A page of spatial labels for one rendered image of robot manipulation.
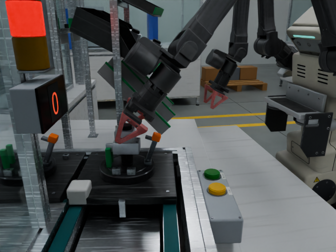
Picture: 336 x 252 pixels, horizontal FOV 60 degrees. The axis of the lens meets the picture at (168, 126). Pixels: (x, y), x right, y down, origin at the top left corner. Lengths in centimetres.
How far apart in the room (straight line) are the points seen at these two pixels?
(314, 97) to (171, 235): 75
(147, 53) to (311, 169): 82
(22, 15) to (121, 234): 44
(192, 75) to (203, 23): 412
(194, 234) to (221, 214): 8
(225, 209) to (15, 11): 52
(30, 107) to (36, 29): 12
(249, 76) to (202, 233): 615
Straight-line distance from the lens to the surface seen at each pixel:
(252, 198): 88
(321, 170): 122
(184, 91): 482
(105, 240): 64
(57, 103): 54
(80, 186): 68
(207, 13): 70
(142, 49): 64
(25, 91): 47
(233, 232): 64
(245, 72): 659
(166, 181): 71
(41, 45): 50
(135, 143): 70
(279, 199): 90
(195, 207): 65
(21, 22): 50
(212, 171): 76
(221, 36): 974
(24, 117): 48
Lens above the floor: 133
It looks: 20 degrees down
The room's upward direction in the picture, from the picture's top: straight up
